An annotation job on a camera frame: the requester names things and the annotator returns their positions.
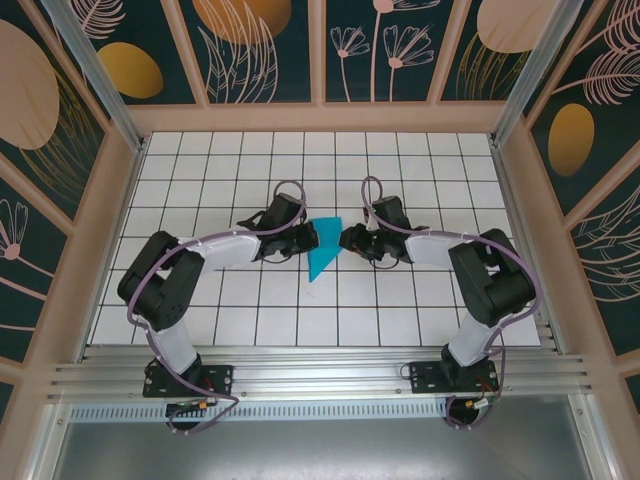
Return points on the grey metal sheet panel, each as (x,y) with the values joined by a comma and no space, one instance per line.
(320,450)

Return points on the aluminium frame post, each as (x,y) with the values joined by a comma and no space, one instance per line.
(100,85)
(530,70)

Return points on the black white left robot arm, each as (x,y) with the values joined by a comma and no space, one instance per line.
(160,290)

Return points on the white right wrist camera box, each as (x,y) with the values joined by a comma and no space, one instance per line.
(369,220)

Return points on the aluminium mounting rail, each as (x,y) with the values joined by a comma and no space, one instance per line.
(320,372)

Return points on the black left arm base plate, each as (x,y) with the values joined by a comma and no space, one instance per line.
(220,375)

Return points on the blue square paper sheet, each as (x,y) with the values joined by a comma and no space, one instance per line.
(325,260)

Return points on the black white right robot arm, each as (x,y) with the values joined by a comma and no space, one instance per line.
(492,280)

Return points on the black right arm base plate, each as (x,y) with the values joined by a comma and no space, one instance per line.
(425,377)

